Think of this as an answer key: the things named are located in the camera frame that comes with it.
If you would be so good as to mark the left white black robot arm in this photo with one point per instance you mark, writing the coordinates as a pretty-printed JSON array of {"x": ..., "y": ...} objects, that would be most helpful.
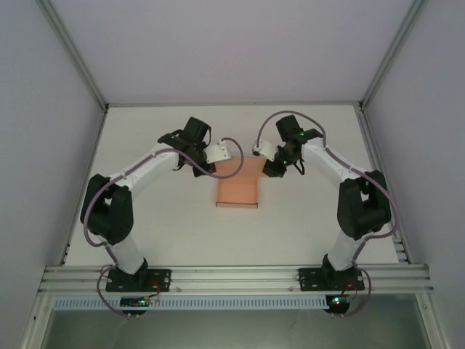
[{"x": 145, "y": 167}]

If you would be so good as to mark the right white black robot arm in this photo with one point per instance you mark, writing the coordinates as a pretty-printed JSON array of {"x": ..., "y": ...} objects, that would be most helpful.
[{"x": 327, "y": 160}]

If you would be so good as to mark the aluminium table side rail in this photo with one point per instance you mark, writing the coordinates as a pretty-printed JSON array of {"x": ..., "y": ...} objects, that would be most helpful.
[{"x": 370, "y": 145}]

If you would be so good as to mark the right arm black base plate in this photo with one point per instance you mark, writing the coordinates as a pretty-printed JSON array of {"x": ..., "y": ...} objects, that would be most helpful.
[{"x": 309, "y": 279}]

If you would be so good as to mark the aluminium mounting rail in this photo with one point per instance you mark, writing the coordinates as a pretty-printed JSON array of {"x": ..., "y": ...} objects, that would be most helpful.
[{"x": 236, "y": 278}]

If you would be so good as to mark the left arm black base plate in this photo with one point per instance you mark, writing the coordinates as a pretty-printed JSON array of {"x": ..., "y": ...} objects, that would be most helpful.
[{"x": 161, "y": 280}]

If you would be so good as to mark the aluminium frame post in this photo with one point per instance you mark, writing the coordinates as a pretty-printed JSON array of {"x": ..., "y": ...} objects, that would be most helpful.
[
  {"x": 390, "y": 54},
  {"x": 74, "y": 54}
]

